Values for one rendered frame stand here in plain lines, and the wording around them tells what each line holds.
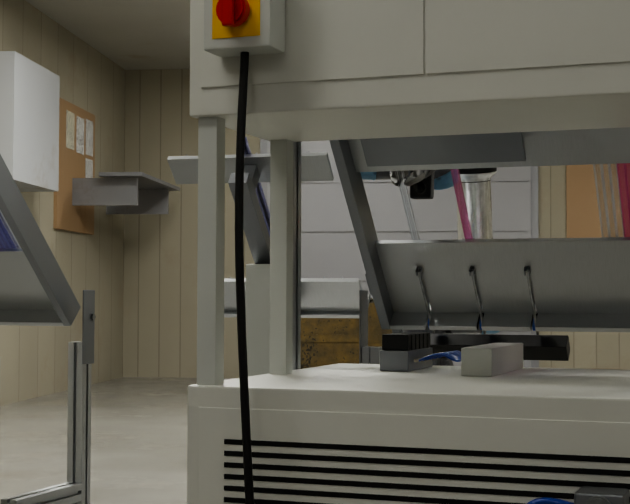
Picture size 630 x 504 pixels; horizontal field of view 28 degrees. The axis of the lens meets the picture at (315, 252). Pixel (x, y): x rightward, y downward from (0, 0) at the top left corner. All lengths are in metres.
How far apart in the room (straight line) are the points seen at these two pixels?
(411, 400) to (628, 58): 0.52
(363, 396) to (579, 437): 0.29
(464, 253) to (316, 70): 0.86
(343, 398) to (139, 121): 10.33
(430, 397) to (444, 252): 0.88
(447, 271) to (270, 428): 0.90
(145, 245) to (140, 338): 0.87
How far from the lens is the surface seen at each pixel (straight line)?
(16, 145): 8.35
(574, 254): 2.47
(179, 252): 11.76
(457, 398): 1.65
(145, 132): 11.93
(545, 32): 1.66
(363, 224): 2.47
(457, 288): 2.57
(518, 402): 1.64
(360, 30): 1.72
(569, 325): 2.55
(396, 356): 2.12
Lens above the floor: 0.74
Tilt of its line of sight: 2 degrees up
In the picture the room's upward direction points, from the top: straight up
